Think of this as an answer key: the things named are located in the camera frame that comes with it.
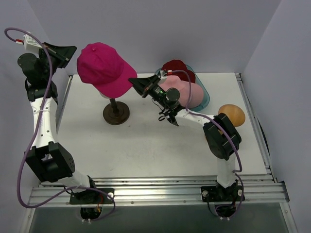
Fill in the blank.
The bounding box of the dark red cap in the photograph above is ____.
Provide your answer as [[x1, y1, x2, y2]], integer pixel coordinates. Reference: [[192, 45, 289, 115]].
[[162, 60, 196, 83]]

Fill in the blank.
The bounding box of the magenta baseball cap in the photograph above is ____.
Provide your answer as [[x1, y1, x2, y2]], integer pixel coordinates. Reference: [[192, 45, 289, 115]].
[[77, 42, 138, 98]]

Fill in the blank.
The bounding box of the light pink cap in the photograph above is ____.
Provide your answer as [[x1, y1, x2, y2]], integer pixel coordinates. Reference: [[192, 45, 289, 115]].
[[160, 75, 205, 109]]

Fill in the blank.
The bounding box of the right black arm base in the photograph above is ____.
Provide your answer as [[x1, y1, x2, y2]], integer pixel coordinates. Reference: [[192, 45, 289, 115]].
[[201, 184, 245, 219]]

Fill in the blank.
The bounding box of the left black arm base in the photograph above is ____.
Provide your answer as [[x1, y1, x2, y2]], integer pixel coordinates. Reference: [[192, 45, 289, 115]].
[[69, 187, 116, 222]]

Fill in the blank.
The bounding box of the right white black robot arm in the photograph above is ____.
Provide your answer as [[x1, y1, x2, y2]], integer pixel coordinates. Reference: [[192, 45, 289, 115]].
[[128, 70, 242, 200]]

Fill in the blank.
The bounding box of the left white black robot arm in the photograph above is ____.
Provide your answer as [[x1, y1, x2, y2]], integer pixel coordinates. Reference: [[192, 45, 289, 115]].
[[17, 42, 98, 203]]

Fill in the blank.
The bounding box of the dark round mannequin stand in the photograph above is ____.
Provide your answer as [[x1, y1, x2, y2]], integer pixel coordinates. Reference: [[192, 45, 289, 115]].
[[103, 99, 130, 125]]

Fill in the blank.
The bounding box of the teal transparent plastic tray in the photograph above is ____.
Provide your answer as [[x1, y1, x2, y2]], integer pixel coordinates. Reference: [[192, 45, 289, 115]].
[[159, 65, 210, 112]]

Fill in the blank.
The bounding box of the wooden egg-shaped hat stand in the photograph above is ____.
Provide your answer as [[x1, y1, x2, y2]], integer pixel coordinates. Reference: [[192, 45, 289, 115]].
[[218, 104, 245, 127]]

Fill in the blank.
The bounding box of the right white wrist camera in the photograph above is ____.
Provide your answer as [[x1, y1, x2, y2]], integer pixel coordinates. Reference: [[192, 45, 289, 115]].
[[158, 70, 173, 80]]

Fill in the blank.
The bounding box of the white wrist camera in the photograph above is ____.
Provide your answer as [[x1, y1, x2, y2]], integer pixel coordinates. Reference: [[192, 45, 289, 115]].
[[158, 70, 173, 80], [23, 34, 42, 53]]

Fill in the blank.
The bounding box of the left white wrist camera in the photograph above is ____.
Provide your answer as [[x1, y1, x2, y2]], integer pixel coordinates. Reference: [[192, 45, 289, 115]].
[[23, 34, 42, 53]]

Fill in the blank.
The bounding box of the aluminium front rail frame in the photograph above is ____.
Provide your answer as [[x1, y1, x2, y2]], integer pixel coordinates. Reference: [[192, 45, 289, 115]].
[[21, 72, 299, 233]]

